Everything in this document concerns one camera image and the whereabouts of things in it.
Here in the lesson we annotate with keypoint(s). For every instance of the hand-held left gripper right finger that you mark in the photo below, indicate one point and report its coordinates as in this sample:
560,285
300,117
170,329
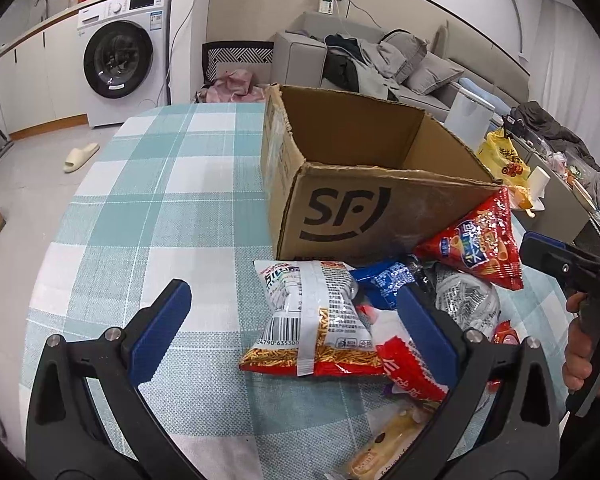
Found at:
420,320

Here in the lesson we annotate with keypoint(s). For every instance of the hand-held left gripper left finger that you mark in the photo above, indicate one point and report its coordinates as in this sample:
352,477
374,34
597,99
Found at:
162,330

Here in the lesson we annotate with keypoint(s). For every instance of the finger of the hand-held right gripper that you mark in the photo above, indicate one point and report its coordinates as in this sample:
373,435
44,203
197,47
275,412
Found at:
540,255

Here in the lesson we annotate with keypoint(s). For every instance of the silver white snack packet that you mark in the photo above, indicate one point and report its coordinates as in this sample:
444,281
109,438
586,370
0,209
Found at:
460,300

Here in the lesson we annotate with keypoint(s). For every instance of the blue snack packet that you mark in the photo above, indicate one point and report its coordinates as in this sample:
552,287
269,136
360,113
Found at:
380,280

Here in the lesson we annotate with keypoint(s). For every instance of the red triangular chips packet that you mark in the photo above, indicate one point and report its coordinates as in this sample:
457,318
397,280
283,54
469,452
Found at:
475,250

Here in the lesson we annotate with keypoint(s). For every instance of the white red noodle snack packet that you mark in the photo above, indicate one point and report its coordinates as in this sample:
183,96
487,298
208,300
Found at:
305,320

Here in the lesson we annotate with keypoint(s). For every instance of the yellow bread packet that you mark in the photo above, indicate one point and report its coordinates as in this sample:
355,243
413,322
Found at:
385,445

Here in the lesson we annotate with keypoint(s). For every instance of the person's right forearm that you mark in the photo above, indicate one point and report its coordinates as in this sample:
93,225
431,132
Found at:
590,445

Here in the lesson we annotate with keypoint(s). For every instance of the person's right hand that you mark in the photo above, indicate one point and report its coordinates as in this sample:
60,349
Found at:
577,360

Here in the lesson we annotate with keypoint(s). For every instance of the small red snack packet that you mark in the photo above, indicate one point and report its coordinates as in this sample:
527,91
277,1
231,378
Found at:
505,332

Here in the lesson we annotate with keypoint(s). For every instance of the yellow plastic bag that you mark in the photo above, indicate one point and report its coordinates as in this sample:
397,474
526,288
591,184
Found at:
500,160

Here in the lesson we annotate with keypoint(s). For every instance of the dark jacket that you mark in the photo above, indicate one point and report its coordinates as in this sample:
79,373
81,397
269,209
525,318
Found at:
555,127

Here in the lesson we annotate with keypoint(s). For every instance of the white tall appliance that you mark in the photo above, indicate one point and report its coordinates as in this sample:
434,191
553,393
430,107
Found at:
467,115

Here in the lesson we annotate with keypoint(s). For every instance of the light blue cushion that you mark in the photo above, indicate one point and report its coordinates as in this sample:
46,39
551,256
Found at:
475,91

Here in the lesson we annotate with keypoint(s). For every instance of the beige slipper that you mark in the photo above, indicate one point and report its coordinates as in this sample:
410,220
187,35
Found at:
81,156

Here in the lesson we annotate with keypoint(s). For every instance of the grey pillow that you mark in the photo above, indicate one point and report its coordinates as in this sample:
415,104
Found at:
435,75
405,52

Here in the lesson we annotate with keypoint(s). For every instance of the floor mop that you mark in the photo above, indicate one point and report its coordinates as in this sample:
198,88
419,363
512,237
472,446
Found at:
2,147

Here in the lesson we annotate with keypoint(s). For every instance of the grey hoodie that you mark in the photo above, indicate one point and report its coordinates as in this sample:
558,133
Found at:
380,65

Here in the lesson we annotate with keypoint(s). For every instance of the pink cloth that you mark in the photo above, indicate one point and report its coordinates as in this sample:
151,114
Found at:
232,85

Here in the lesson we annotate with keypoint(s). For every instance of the black clothes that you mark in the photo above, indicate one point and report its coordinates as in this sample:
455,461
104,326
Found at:
340,67

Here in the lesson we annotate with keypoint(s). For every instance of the white washing machine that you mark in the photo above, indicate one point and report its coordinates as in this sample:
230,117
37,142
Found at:
125,60

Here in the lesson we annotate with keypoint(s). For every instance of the white kitchen cabinet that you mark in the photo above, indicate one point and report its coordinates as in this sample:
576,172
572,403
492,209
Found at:
35,75

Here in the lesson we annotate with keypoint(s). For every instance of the black white patterned basket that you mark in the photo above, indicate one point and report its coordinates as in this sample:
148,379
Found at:
240,55

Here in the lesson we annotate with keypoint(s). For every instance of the grey sofa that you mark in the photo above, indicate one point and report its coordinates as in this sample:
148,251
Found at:
300,55

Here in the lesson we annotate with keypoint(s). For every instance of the metal faucet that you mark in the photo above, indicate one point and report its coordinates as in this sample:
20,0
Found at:
44,2

